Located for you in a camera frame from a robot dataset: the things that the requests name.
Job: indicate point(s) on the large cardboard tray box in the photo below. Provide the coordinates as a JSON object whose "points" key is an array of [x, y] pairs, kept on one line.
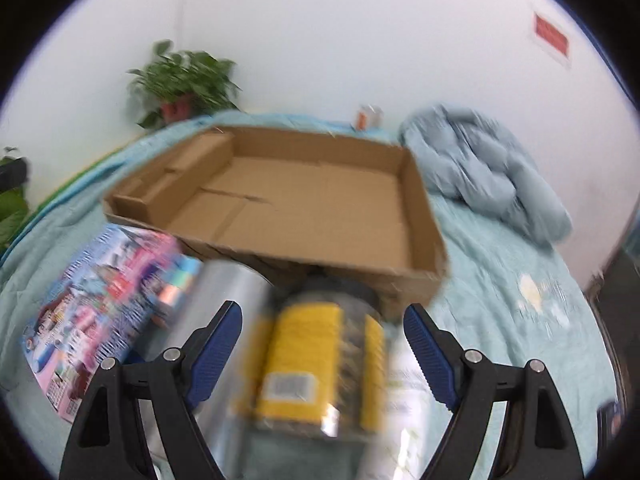
{"points": [[288, 202]]}

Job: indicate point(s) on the white spray bottle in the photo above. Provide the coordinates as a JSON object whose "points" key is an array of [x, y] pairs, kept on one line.
{"points": [[408, 415]]}

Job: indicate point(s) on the silver metal tin can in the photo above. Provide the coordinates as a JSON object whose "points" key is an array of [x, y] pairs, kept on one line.
{"points": [[225, 375]]}

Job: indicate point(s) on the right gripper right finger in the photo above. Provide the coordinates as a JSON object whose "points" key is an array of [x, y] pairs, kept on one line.
{"points": [[438, 355]]}

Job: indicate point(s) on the colourful board game box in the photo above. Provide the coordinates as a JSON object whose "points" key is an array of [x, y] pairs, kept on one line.
{"points": [[124, 279]]}

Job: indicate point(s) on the light blue puffer jacket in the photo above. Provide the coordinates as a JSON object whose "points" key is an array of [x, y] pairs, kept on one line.
{"points": [[467, 156]]}

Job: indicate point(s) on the red wall notice sign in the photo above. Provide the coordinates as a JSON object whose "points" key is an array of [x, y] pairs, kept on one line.
{"points": [[552, 39]]}

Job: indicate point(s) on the green plant at left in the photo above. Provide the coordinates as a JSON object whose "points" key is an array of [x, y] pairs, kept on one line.
{"points": [[13, 204]]}

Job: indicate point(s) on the dark phone with orange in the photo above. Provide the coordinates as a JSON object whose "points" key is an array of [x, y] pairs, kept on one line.
{"points": [[610, 418]]}

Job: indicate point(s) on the potted plant red pot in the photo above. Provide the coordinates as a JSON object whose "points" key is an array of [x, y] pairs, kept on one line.
{"points": [[177, 85]]}

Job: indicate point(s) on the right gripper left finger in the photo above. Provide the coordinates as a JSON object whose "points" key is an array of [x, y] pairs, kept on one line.
{"points": [[207, 351]]}

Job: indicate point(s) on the small orange label jar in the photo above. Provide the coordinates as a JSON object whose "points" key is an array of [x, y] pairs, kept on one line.
{"points": [[369, 117]]}

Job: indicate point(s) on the yellow label tea jar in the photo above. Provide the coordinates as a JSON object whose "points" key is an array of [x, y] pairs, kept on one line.
{"points": [[324, 372]]}

